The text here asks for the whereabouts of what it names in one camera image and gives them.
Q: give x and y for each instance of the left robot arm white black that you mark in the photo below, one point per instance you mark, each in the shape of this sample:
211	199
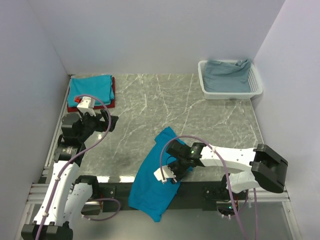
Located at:
67	192

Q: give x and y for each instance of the aluminium rail frame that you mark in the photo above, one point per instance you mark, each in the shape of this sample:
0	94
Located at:
125	83

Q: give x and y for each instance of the grey blue t shirt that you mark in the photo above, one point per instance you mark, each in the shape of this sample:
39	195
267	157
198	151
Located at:
221	76

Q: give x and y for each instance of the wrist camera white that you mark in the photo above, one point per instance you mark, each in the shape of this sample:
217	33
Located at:
85	105
164	173

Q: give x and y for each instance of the black base beam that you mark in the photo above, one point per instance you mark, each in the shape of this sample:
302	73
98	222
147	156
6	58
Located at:
203	195

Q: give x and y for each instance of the white plastic basket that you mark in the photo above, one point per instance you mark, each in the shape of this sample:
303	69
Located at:
254	81

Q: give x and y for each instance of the folded light teal t shirt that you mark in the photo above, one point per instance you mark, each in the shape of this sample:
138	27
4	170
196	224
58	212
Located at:
90	88

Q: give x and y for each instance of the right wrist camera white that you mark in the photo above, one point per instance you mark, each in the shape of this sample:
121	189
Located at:
164	173

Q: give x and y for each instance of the folded red t shirt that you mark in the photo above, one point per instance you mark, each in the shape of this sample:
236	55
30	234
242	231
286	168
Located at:
110	103

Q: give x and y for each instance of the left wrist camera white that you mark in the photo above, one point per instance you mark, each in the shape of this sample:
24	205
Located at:
85	105

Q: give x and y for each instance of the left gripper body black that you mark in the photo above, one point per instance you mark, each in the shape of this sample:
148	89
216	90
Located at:
91	123

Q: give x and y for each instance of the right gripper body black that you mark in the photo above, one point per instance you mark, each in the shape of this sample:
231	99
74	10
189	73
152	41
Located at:
179	167

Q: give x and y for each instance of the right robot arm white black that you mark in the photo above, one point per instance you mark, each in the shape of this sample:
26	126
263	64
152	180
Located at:
258	167

